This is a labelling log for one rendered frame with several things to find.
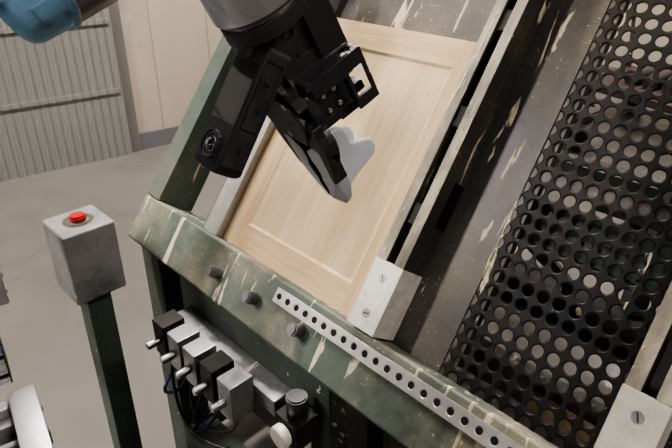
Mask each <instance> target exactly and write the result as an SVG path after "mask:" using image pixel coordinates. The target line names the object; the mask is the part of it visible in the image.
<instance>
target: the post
mask: <svg viewBox="0 0 672 448"><path fill-rule="evenodd" d="M80 307H81V311H82V315H83V319H84V323H85V328H86V332H87V336H88V340H89V345H90V349H91V353H92V357H93V361H94V366H95V370H96V374H97V378H98V382H99V387H100V391H101V395H102V399H103V403H104V408H105V412H106V416H107V420H108V425H109V429H110V433H111V437H112V441H113V446H114V448H143V446H142V442H141V437H140V432H139V427H138V422H137V417H136V413H135V408H134V403H133V398H132V393H131V388H130V384H129V379H128V374H127V369H126V364H125V359H124V355H123V350H122V345H121V340H120V335H119V330H118V325H117V321H116V316H115V311H114V306H113V301H112V296H111V292H109V293H107V294H105V295H102V296H100V297H98V298H96V299H93V300H91V301H89V302H86V303H84V304H82V305H80Z"/></svg>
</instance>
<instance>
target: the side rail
mask: <svg viewBox="0 0 672 448"><path fill-rule="evenodd" d="M237 51H238V49H237V48H233V47H231V46H230V45H229V44H228V42H227V41H226V39H225V37H224V36H223V35H222V37H221V39H220V42H219V44H218V46H217V48H216V50H215V52H214V54H213V56H212V58H211V60H210V63H209V65H208V67H207V69H206V71H205V73H204V75H203V77H202V79H201V81H200V83H199V86H198V88H197V90H196V92H195V94H194V96H193V98H192V100H191V102H190V104H189V107H188V109H187V111H186V113H185V115H184V117H183V119H182V121H181V123H180V125H179V128H178V130H177V132H176V134H175V136H174V138H173V140H172V142H171V144H170V146H169V148H168V151H167V153H166V155H165V157H164V159H163V161H162V163H161V165H160V167H159V169H158V172H157V174H156V176H155V178H154V180H153V182H152V184H151V186H150V188H149V190H148V194H149V195H151V196H152V197H154V198H156V199H157V200H159V201H162V202H165V203H167V204H170V205H173V206H176V207H179V208H182V209H185V210H188V211H192V209H193V207H194V205H195V203H196V201H197V198H198V196H199V194H200V192H201V190H202V188H203V186H204V184H205V182H206V180H207V177H208V175H209V173H210V170H209V169H207V168H206V167H204V166H203V165H201V164H200V163H199V162H198V161H197V160H196V158H195V156H194V154H195V152H196V149H197V147H198V144H199V142H200V140H201V137H202V135H203V132H204V130H205V128H206V125H207V123H208V120H209V118H210V116H211V113H212V111H213V108H214V106H215V104H216V101H217V99H218V96H219V94H220V92H221V89H222V87H223V84H224V82H225V80H226V77H227V75H228V72H229V70H230V68H231V65H232V63H233V60H234V58H235V56H236V53H237Z"/></svg>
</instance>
